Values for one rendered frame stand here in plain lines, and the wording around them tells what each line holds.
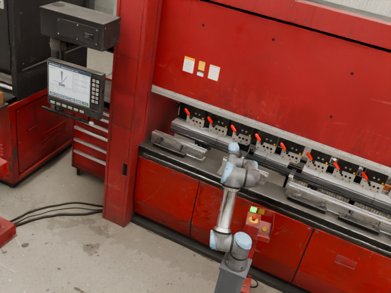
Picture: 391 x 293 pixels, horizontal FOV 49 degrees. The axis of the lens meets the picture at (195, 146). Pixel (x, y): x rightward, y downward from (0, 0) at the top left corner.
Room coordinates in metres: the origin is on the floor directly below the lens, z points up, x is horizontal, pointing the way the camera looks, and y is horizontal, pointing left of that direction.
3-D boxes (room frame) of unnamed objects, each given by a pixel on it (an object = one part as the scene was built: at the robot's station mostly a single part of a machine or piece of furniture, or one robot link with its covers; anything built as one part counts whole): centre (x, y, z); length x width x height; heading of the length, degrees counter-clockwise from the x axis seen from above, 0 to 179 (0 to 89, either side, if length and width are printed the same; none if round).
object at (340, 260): (2.45, -1.29, 0.58); 0.15 x 0.02 x 0.07; 71
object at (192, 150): (3.12, 0.15, 0.92); 0.50 x 0.06 x 0.10; 71
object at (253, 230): (2.50, -0.58, 0.75); 0.20 x 0.16 x 0.18; 84
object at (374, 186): (2.62, -1.29, 1.26); 0.15 x 0.09 x 0.17; 71
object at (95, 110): (2.82, 0.93, 1.42); 0.45 x 0.12 x 0.36; 76
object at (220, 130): (3.01, -0.16, 1.26); 0.15 x 0.09 x 0.17; 71
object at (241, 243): (2.03, -0.40, 0.94); 0.13 x 0.12 x 0.14; 90
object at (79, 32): (2.92, 0.96, 1.53); 0.51 x 0.25 x 0.85; 76
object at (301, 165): (2.94, -0.82, 1.01); 0.26 x 0.12 x 0.05; 161
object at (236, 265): (2.03, -0.41, 0.82); 0.15 x 0.15 x 0.10
